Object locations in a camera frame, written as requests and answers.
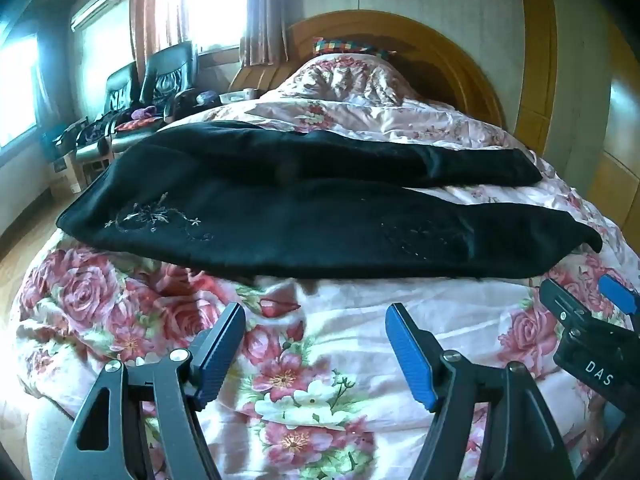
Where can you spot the reddish curtain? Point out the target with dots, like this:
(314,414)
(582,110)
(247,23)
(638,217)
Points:
(160,10)
(265,10)

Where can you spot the wooden wardrobe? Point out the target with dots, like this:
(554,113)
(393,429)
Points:
(620,150)

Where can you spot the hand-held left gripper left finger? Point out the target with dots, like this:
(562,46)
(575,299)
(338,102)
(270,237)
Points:
(220,356)

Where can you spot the white bedside container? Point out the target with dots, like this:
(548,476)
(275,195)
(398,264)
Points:
(240,95)

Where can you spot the cardboard box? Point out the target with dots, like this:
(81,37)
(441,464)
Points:
(64,170)

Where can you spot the colourful checked pillow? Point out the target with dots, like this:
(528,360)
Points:
(345,46)

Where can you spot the white wall air conditioner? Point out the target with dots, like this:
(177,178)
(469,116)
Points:
(95,7)

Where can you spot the side window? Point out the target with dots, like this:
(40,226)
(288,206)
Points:
(17,90)

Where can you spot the black embroidered pants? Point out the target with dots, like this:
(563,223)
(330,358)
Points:
(310,220)

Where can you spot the pink floral quilt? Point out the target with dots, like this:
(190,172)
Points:
(320,340)

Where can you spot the wooden arched headboard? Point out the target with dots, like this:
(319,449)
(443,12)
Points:
(450,55)

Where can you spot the bright window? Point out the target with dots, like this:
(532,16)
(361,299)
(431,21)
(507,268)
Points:
(217,0)

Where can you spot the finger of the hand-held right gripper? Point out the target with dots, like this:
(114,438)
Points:
(617,290)
(562,305)

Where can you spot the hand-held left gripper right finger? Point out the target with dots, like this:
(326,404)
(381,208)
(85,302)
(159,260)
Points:
(407,356)

